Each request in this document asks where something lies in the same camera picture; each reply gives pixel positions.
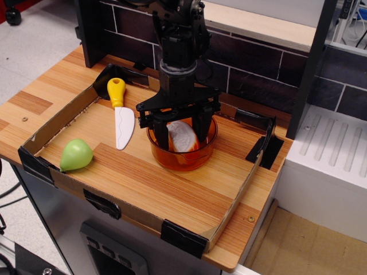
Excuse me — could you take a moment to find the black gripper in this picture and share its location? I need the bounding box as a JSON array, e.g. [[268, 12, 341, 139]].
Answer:
[[136, 61, 221, 150]]

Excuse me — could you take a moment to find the white orange toy sushi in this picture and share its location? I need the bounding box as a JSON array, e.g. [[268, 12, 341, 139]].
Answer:
[[167, 120, 200, 152]]

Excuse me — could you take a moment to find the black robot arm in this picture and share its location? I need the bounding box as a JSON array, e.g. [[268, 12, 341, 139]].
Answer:
[[126, 1, 221, 150]]

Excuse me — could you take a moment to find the orange transparent plastic pot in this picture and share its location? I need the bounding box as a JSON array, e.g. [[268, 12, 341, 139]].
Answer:
[[147, 118, 218, 171]]

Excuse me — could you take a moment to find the taped cardboard fence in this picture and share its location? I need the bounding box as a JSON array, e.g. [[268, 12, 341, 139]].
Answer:
[[18, 66, 290, 257]]

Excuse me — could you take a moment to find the green toy pear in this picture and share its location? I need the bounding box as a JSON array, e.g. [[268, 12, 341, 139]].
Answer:
[[60, 139, 93, 172]]

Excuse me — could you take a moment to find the light wooden shelf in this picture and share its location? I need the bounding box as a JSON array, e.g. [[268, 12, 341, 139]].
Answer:
[[120, 0, 318, 53]]

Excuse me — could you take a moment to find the grey oven control panel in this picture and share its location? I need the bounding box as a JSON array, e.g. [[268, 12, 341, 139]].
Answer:
[[80, 223, 149, 274]]

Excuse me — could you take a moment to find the white toy sink drainboard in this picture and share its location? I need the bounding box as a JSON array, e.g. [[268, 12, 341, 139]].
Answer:
[[275, 106, 366, 241]]

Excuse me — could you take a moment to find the black caster wheel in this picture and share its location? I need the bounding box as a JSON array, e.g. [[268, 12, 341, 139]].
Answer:
[[3, 0, 22, 26]]

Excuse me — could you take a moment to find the yellow handled toy knife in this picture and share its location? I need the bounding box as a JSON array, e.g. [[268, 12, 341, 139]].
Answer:
[[107, 77, 135, 150]]

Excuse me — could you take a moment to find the dark grey right post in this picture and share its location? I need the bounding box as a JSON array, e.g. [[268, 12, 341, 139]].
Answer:
[[286, 0, 337, 140]]

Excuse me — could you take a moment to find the dark grey post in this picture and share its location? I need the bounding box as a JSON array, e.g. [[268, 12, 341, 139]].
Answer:
[[286, 0, 337, 140], [74, 0, 108, 68]]

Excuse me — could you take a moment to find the dark grey left post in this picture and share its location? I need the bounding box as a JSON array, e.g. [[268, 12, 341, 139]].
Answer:
[[74, 0, 108, 68]]

